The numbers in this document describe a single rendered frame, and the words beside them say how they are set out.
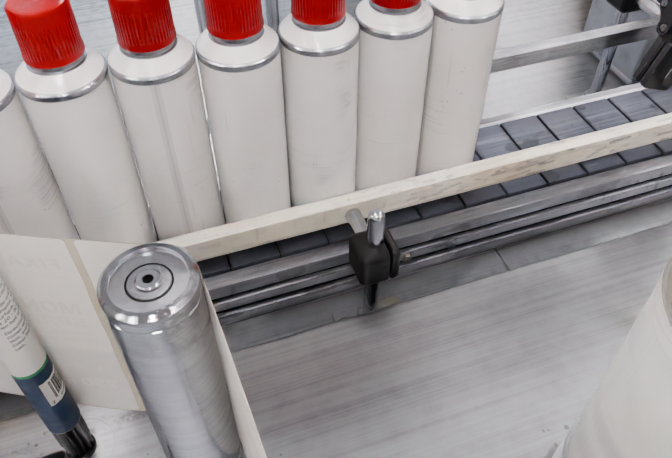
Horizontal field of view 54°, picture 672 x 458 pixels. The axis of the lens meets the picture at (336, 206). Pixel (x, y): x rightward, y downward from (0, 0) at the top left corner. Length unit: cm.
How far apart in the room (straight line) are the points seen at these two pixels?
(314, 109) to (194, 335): 21
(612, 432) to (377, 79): 25
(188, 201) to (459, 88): 20
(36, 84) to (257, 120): 13
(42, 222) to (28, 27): 13
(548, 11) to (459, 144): 43
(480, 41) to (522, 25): 41
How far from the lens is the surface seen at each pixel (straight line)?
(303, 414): 43
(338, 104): 44
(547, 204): 57
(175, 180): 45
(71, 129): 42
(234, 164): 45
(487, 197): 55
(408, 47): 44
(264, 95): 42
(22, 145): 43
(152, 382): 28
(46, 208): 46
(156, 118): 42
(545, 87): 77
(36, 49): 40
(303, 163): 47
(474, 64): 47
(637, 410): 31
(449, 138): 51
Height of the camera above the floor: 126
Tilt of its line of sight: 46 degrees down
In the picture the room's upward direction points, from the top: straight up
